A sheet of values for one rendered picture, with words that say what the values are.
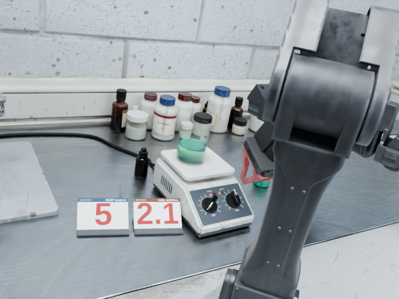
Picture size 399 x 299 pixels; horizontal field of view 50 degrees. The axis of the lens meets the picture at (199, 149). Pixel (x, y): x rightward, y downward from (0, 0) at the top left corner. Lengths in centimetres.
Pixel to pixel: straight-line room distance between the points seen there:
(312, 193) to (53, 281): 43
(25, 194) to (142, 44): 58
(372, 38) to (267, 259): 24
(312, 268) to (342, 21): 50
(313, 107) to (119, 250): 49
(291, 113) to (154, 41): 94
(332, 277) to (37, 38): 87
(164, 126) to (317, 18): 79
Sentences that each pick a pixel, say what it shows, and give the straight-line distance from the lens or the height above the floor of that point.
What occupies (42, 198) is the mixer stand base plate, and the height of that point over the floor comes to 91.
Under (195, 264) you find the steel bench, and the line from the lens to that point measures 74.
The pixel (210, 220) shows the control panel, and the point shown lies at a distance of 79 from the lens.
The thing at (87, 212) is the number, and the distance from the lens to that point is 79.
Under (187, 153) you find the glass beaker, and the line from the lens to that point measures 83.
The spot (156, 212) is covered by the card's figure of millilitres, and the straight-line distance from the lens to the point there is 81.
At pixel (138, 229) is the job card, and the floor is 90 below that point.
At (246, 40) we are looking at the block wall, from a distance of 142.
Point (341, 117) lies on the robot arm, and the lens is 35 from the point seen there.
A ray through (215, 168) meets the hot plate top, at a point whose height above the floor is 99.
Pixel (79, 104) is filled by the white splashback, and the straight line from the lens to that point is 119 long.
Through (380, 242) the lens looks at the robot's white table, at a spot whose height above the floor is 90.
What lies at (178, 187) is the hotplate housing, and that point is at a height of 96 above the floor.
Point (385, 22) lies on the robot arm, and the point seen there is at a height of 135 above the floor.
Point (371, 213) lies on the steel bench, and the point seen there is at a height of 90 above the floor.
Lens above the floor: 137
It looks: 25 degrees down
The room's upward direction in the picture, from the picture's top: 10 degrees clockwise
